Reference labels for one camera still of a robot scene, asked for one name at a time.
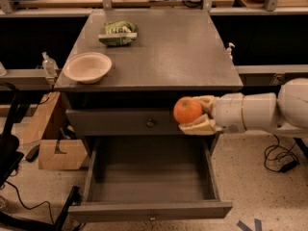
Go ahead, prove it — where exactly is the blue floor tape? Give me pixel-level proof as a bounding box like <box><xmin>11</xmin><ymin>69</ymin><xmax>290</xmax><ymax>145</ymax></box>
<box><xmin>236</xmin><ymin>218</ymin><xmax>264</xmax><ymax>231</ymax></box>

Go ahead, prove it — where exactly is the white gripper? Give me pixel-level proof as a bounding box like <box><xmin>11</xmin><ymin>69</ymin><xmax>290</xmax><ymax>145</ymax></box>
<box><xmin>178</xmin><ymin>93</ymin><xmax>244</xmax><ymax>136</ymax></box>

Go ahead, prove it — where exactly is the black chair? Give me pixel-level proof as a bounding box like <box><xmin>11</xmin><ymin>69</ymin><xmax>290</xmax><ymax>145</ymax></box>
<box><xmin>0</xmin><ymin>83</ymin><xmax>80</xmax><ymax>231</ymax></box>

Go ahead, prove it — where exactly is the green chip bag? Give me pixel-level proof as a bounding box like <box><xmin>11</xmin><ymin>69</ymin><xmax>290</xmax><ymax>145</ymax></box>
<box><xmin>98</xmin><ymin>20</ymin><xmax>138</xmax><ymax>46</ymax></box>

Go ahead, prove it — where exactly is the orange fruit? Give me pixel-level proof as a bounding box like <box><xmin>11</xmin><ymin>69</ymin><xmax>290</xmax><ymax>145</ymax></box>
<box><xmin>173</xmin><ymin>97</ymin><xmax>203</xmax><ymax>124</ymax></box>

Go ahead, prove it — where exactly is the grey drawer cabinet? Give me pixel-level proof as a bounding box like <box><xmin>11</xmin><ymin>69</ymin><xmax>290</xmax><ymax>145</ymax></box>
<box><xmin>56</xmin><ymin>9</ymin><xmax>243</xmax><ymax>152</ymax></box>

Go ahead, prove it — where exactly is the clear sanitizer bottle left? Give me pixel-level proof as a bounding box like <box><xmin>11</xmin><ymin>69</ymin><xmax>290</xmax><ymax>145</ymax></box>
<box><xmin>42</xmin><ymin>52</ymin><xmax>58</xmax><ymax>77</ymax></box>

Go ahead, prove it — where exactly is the cardboard box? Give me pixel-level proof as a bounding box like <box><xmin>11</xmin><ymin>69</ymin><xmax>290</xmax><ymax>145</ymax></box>
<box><xmin>20</xmin><ymin>91</ymin><xmax>90</xmax><ymax>170</ymax></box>

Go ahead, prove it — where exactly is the open grey drawer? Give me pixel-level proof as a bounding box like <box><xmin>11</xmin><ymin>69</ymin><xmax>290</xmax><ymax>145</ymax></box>
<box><xmin>69</xmin><ymin>136</ymin><xmax>233</xmax><ymax>222</ymax></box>

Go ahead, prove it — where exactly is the white pump bottle right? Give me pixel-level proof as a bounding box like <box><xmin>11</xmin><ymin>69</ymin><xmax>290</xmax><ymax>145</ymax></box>
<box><xmin>226</xmin><ymin>42</ymin><xmax>235</xmax><ymax>61</ymax></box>

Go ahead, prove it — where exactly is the closed grey top drawer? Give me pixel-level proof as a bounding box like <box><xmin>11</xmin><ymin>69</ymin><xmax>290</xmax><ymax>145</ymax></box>
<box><xmin>66</xmin><ymin>108</ymin><xmax>182</xmax><ymax>137</ymax></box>

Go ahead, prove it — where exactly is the black power brick left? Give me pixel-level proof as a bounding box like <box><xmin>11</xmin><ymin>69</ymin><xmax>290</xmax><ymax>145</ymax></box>
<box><xmin>25</xmin><ymin>145</ymin><xmax>39</xmax><ymax>162</ymax></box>

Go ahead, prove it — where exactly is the white paper bowl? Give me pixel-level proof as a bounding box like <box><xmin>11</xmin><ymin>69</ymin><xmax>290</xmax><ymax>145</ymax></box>
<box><xmin>63</xmin><ymin>52</ymin><xmax>112</xmax><ymax>84</ymax></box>

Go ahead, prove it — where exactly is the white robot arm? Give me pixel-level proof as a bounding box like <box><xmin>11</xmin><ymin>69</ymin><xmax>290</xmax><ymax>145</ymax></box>
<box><xmin>179</xmin><ymin>78</ymin><xmax>308</xmax><ymax>139</ymax></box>

